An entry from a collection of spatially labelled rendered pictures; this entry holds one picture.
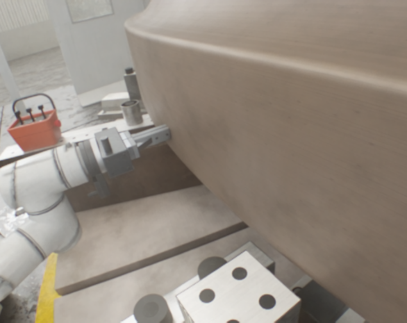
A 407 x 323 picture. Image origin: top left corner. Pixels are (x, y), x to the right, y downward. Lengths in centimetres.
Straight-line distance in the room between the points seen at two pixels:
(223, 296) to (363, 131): 27
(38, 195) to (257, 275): 42
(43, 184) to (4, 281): 19
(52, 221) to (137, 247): 64
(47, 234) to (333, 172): 54
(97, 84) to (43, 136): 301
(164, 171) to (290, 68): 115
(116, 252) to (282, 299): 93
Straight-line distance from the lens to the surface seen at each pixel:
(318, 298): 68
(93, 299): 114
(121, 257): 121
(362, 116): 23
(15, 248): 63
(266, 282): 41
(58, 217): 64
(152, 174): 137
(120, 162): 55
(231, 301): 39
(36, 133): 135
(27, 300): 174
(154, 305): 55
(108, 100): 255
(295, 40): 32
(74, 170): 57
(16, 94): 426
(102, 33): 426
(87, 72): 425
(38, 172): 59
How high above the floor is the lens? 118
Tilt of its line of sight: 33 degrees down
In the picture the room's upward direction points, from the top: 9 degrees counter-clockwise
